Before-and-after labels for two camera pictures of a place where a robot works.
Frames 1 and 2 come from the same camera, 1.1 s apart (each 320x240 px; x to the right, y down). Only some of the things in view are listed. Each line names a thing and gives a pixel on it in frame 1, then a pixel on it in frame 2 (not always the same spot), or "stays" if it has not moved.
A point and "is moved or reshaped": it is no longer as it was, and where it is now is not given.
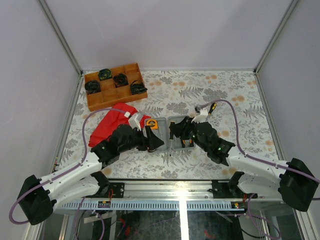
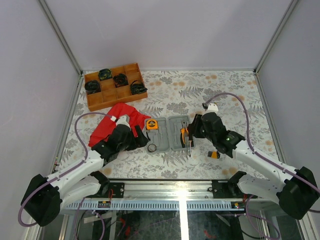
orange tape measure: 152,123 stays
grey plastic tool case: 160,127 stays
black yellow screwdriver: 171,134 is moved or reshaped
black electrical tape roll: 151,150 stays
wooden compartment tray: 115,86 stays
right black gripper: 182,128 → 197,122
